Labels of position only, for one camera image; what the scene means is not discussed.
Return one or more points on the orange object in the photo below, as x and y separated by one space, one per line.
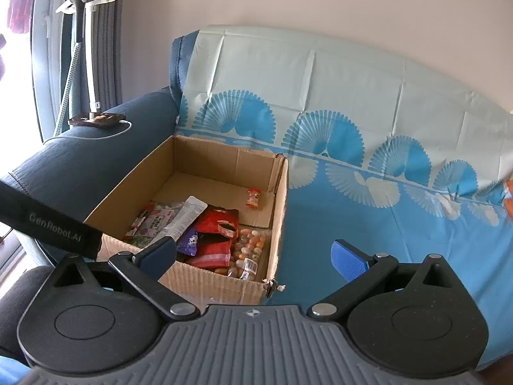
509 198

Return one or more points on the clear bag of round candies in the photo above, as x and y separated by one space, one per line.
248 248

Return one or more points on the grey curtain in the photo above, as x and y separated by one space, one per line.
108 48

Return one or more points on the brown cardboard box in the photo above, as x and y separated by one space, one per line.
224 160

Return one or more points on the white stick packet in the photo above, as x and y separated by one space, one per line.
184 218

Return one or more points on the dark cloth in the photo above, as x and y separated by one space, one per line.
20 308

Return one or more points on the blue fan-print sheet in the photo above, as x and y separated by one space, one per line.
360 228

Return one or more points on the hanging red cloth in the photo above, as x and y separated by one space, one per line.
22 4

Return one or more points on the blue fabric sofa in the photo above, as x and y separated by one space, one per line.
100 148

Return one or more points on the purple snack packet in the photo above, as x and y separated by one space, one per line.
188 242

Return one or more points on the small orange candy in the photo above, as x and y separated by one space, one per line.
254 197

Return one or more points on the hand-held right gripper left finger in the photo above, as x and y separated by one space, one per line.
158 256

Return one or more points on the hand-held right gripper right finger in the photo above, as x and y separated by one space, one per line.
348 260

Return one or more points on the clear pink snack bag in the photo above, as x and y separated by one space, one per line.
152 222

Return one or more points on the red striped snack packet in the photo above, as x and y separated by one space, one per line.
210 254

